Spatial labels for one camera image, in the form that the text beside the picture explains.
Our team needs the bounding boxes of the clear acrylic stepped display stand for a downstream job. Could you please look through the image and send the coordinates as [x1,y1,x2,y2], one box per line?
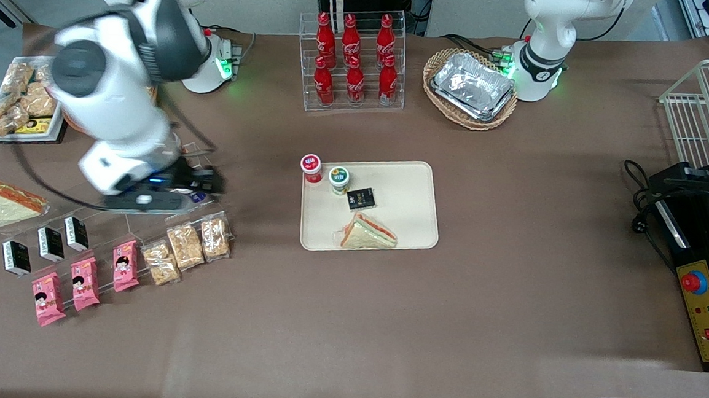
[0,130,239,298]

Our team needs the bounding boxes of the brown wicker basket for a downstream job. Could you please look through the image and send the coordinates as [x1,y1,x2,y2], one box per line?
[57,104,93,138]

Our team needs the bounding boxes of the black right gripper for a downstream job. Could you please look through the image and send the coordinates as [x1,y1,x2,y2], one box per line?
[111,158,226,218]

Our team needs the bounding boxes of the black cables green connectors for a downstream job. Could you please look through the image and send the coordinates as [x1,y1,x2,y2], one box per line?
[437,14,533,72]

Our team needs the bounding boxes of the black box gold print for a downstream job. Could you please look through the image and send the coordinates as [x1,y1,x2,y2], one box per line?
[345,186,377,213]

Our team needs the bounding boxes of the black power cable with plug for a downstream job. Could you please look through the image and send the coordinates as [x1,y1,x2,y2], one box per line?
[616,159,687,275]

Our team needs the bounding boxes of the green lid gum bottle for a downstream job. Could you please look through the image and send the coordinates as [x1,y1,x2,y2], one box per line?
[327,166,351,197]

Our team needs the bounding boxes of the red emergency stop button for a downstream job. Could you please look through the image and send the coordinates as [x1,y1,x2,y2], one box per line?
[680,270,709,296]

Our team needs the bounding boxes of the black and white small box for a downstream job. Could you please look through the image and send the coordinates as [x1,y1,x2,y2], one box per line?
[62,215,92,253]
[36,227,67,263]
[0,239,34,277]

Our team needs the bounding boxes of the beige plastic serving tray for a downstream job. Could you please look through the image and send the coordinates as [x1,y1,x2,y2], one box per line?
[298,154,444,259]

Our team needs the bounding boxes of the silver foil tray stack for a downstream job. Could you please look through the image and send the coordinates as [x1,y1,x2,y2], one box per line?
[428,50,519,125]

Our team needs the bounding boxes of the black machine yellow panel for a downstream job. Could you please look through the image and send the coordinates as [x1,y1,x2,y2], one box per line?
[637,158,709,373]

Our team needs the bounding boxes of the gray connector cable bundle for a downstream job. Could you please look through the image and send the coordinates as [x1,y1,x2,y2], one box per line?
[199,23,259,83]

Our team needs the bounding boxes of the red-lid yogurt cup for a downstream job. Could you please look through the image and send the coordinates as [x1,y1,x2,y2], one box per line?
[299,153,325,185]

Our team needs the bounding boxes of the wrapped triangle sandwich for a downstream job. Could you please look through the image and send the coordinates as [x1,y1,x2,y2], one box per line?
[0,179,53,234]
[333,210,400,252]

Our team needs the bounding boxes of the yellow snack pack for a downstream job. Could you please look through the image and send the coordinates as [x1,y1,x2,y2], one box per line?
[14,115,52,137]

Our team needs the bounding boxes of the clear acrylic bottle rack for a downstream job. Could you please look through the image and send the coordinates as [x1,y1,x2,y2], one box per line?
[294,5,411,118]

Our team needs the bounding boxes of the white rectangular plastic bin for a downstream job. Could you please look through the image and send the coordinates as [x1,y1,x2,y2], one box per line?
[0,52,72,146]

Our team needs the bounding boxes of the white wire basket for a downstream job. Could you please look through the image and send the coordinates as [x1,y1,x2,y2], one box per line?
[655,55,709,169]

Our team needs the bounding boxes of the pink cartoon snack pack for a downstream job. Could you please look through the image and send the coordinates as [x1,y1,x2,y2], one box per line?
[109,238,143,294]
[68,256,104,314]
[28,270,70,329]

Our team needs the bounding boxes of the red cola bottle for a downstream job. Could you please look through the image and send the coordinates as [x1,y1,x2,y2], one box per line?
[374,13,398,61]
[377,53,400,107]
[340,13,364,64]
[312,55,337,107]
[343,56,367,107]
[315,12,339,63]

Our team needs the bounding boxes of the light wicker basket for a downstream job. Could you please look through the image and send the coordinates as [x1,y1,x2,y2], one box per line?
[419,46,522,134]

